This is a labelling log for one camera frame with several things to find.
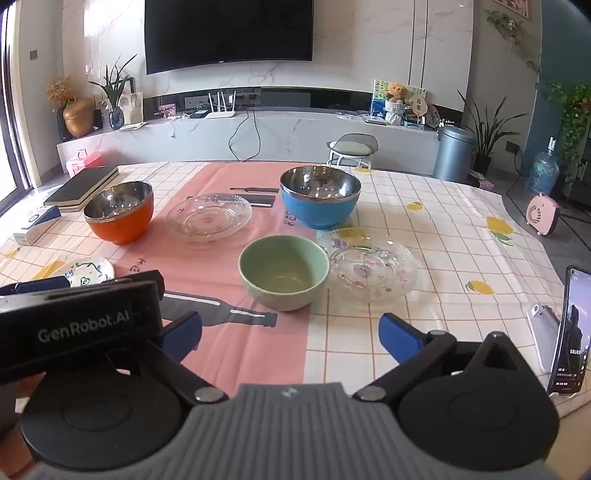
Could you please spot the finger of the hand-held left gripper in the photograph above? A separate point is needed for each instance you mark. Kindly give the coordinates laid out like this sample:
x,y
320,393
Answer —
x,y
27,287
147,277

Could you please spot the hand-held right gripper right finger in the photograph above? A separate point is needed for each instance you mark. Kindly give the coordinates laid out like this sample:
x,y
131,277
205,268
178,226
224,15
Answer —
x,y
398,338

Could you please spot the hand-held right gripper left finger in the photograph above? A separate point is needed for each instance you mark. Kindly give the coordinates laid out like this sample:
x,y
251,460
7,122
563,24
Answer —
x,y
181,334

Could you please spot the orange steel bowl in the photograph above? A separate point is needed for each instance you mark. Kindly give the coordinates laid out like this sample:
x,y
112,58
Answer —
x,y
122,226

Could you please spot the fruit painted ceramic plate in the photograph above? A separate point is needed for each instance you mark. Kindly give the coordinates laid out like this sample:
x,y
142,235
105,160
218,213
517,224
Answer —
x,y
87,272

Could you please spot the floral print glass plate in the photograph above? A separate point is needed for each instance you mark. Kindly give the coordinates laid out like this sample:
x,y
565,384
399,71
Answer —
x,y
369,270

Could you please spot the clear glass plate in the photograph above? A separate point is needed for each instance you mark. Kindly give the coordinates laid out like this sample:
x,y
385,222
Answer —
x,y
207,217

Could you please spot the green ceramic bowl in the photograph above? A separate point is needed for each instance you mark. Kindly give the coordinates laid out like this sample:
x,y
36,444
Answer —
x,y
281,290

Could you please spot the blue steel bowl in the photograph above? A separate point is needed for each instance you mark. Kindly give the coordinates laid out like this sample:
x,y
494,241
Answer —
x,y
318,212

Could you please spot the white and blue box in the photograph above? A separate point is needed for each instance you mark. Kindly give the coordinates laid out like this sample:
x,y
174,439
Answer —
x,y
34,226

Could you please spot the pink printed placemat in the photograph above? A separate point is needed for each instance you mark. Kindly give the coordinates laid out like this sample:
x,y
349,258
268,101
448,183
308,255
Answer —
x,y
212,281

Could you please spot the thick black book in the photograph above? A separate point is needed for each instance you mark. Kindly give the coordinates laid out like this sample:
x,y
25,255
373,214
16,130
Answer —
x,y
92,203

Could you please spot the thin black book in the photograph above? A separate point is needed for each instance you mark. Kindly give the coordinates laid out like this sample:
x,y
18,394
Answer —
x,y
83,184

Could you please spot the pink storage box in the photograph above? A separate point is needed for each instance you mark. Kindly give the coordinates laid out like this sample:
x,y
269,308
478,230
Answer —
x,y
83,164

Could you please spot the blue and white vase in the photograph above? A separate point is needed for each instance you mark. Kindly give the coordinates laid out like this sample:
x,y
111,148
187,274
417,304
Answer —
x,y
116,119

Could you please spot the small pink photo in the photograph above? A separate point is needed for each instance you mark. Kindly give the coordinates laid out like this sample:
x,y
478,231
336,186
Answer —
x,y
167,110

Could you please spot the framed photo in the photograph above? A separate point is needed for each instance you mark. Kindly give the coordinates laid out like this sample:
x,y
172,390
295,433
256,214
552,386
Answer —
x,y
131,107

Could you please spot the gold vase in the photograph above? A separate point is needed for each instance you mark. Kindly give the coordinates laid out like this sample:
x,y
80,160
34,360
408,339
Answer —
x,y
78,117

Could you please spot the black smartphone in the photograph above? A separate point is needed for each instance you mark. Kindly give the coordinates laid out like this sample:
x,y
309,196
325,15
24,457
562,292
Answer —
x,y
575,332

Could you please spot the pink slippers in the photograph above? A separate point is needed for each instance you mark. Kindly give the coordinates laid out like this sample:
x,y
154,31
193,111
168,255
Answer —
x,y
480,180

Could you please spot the white router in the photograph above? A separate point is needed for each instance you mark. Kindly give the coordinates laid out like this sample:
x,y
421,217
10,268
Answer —
x,y
220,113

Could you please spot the pink fan heater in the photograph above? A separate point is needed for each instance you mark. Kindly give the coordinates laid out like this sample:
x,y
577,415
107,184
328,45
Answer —
x,y
541,214

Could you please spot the grey trash bin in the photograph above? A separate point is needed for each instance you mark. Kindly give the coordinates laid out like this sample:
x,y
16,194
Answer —
x,y
453,154

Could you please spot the marble tv cabinet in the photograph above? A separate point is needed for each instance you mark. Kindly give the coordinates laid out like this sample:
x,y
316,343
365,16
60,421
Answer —
x,y
286,138

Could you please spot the green leafy plant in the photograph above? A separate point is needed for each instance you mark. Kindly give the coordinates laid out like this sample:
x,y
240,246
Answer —
x,y
113,83

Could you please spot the grey stool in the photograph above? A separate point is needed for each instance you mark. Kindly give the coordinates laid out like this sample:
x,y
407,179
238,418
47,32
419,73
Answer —
x,y
352,145

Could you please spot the dried yellow flowers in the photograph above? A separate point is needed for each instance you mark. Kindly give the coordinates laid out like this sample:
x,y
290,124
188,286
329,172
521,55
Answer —
x,y
60,90

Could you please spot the blue water bottle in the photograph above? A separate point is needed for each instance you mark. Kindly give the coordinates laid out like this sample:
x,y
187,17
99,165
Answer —
x,y
544,173

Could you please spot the long leaf potted plant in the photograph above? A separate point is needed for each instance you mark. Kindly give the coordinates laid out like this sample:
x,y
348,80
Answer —
x,y
485,134

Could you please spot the painted picture board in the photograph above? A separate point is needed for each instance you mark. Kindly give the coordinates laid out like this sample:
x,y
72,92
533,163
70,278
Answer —
x,y
379,99

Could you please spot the teddy bear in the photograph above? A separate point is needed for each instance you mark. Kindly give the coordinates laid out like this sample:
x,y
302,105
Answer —
x,y
398,94

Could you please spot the black television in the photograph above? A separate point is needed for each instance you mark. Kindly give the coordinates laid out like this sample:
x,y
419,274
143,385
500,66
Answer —
x,y
226,32

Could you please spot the trailing ivy plant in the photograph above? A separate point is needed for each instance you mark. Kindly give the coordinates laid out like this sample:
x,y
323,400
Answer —
x,y
572,115

